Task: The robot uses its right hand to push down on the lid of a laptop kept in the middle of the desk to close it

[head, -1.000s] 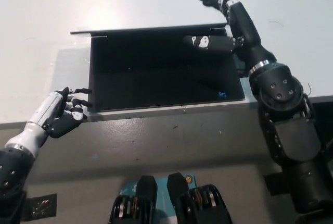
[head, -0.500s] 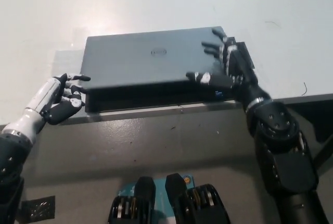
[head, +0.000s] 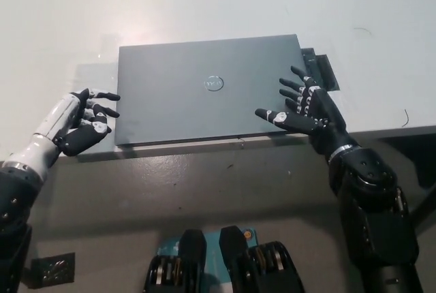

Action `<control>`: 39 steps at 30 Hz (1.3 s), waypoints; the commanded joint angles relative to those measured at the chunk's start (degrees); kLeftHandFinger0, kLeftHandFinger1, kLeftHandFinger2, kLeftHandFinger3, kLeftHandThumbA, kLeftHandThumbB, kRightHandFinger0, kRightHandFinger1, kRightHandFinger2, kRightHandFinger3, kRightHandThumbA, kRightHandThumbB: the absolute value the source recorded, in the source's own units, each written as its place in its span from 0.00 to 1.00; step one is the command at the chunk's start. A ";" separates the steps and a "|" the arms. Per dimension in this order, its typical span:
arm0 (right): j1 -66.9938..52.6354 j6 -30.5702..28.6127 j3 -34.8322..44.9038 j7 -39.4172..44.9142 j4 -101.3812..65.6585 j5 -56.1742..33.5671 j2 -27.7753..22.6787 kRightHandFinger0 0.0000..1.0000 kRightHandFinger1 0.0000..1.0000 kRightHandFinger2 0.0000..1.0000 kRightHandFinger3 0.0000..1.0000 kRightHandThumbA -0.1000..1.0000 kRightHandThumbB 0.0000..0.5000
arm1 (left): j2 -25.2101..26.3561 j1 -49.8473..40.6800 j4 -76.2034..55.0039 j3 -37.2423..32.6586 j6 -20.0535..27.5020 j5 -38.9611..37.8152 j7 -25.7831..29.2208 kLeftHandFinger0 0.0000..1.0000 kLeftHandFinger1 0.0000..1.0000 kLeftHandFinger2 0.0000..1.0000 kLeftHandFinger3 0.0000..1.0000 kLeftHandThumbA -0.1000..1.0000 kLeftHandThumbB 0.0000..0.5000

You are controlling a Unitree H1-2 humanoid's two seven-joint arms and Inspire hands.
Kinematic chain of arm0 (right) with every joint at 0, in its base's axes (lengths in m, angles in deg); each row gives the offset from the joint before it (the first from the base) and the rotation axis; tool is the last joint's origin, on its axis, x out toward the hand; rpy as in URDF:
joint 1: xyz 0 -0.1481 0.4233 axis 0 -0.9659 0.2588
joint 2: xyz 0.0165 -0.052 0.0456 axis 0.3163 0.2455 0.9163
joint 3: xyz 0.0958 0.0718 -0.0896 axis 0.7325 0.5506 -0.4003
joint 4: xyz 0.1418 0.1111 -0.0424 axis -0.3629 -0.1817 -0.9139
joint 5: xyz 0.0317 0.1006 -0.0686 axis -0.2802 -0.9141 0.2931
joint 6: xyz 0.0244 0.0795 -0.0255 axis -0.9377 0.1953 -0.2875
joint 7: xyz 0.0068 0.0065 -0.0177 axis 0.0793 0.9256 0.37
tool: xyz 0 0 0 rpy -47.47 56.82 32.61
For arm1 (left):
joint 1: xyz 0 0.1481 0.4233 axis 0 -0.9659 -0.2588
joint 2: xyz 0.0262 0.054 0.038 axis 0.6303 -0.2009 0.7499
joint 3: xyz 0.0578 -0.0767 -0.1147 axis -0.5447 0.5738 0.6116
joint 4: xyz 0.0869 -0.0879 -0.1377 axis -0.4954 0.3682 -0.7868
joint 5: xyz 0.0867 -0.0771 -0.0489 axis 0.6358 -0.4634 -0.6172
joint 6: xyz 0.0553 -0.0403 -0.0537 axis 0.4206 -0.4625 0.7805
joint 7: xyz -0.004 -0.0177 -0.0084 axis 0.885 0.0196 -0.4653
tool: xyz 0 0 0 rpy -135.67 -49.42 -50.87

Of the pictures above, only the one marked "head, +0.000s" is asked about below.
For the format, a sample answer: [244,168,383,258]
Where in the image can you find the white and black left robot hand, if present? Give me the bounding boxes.
[1,88,121,182]

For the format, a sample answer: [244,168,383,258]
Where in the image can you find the dark grey Dell laptop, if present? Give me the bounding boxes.
[114,33,315,147]

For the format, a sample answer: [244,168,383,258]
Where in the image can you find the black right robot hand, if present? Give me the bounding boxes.
[254,65,361,164]

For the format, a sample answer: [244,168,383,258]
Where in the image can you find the black tape patch on desk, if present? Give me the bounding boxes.
[301,46,341,92]

